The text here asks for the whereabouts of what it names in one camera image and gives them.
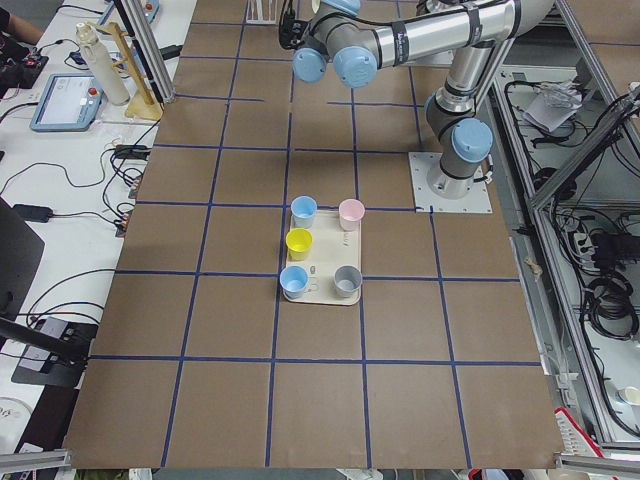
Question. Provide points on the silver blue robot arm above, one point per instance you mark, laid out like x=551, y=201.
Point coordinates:
x=478, y=33

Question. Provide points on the yellow plastic cup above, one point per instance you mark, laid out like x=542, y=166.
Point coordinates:
x=299, y=242

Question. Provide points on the light blue cup near pink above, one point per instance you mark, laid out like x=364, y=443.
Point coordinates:
x=303, y=210

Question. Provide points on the pink plastic cup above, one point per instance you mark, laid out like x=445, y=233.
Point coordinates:
x=351, y=213

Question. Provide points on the grey plastic cup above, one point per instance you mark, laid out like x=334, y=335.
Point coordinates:
x=347, y=280

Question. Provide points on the light blue cup near grey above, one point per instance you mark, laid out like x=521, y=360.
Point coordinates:
x=293, y=281

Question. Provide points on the beige plastic tray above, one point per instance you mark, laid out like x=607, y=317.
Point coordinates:
x=332, y=248

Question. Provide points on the wooden stand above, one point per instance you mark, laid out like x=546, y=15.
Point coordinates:
x=143, y=104

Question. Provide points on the black power adapter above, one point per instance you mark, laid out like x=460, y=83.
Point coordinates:
x=33, y=213

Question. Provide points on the blue teach pendant tablet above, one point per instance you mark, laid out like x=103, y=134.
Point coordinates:
x=69, y=103

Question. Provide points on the beige water bottle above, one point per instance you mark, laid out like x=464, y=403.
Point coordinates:
x=97, y=58

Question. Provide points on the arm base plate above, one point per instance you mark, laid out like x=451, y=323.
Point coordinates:
x=437, y=195

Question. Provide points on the white wire dish rack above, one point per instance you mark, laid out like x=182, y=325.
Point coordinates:
x=262, y=12

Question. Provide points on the aluminium frame post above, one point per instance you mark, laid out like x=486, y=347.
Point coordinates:
x=132, y=14

